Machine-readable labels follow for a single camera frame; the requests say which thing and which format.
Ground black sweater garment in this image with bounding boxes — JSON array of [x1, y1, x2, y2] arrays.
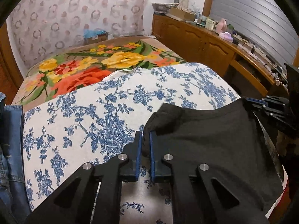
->
[[142, 98, 283, 213]]

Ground blue floral white bedspread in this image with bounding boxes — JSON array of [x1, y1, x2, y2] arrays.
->
[[23, 63, 239, 211]]

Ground dark blue jeans bottom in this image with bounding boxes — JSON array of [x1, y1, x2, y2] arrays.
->
[[1, 93, 31, 223]]

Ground pink bottle on sideboard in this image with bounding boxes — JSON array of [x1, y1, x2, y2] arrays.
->
[[215, 18, 227, 34]]

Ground wooden sideboard cabinet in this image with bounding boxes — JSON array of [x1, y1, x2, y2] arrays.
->
[[152, 14, 288, 98]]

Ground grey roller shutter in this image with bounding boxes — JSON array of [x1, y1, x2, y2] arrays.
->
[[210, 0, 298, 66]]

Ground cardboard box on sideboard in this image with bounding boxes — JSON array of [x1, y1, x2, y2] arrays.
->
[[169, 7, 196, 21]]

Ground colourful floral blanket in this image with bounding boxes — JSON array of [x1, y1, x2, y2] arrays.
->
[[12, 36, 185, 111]]

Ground circle patterned sheer curtain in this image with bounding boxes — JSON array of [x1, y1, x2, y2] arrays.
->
[[9, 0, 148, 69]]

